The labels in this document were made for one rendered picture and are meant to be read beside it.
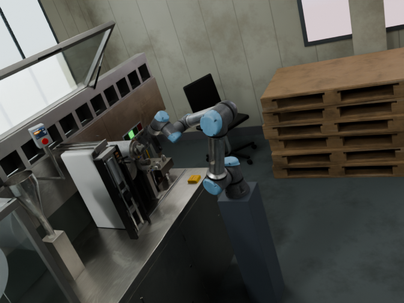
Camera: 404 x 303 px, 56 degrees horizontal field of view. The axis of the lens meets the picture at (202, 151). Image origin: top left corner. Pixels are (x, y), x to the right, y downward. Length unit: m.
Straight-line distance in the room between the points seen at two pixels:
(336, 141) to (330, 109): 0.33
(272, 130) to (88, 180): 2.04
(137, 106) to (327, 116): 1.68
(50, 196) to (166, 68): 3.11
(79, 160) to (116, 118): 0.68
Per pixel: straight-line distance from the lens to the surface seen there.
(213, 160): 2.03
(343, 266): 3.04
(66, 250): 2.18
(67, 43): 2.11
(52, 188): 2.43
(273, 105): 3.62
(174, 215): 2.34
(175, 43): 4.97
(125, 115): 2.92
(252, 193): 2.32
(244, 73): 4.75
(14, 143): 2.29
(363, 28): 4.23
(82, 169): 2.29
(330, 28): 4.38
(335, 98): 3.52
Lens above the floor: 2.18
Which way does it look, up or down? 26 degrees down
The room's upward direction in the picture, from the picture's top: 18 degrees counter-clockwise
